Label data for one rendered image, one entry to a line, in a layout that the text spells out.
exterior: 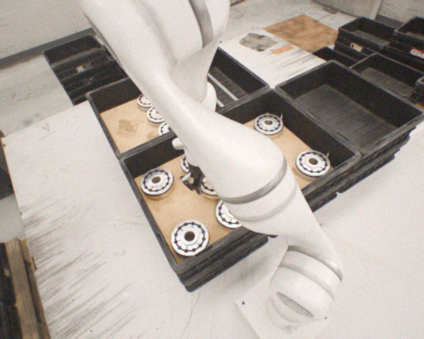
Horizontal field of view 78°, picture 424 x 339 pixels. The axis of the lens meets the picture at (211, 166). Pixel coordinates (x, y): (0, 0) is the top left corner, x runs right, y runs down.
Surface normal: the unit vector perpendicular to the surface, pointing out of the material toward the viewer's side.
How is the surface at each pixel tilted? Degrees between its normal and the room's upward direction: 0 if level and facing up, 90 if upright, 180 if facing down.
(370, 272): 0
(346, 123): 0
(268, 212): 69
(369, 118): 0
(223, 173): 80
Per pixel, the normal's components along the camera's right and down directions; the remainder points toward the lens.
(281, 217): 0.32, 0.43
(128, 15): 0.10, 0.43
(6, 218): -0.07, -0.61
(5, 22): 0.57, 0.62
